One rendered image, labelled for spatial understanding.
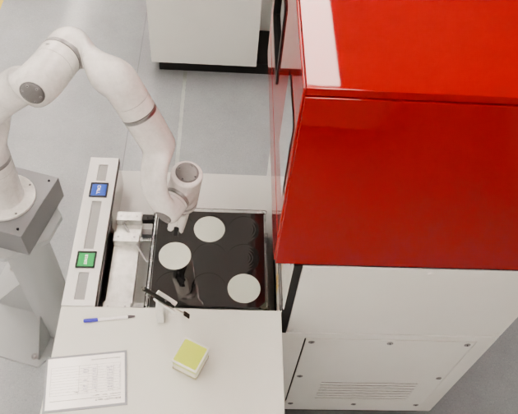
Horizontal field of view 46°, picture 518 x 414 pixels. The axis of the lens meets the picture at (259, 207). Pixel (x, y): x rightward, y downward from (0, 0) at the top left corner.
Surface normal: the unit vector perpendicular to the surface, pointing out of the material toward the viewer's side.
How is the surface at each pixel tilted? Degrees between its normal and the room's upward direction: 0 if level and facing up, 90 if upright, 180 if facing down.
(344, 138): 90
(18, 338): 0
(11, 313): 0
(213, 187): 0
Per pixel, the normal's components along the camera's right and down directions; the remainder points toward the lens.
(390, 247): 0.01, 0.81
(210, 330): 0.07, -0.59
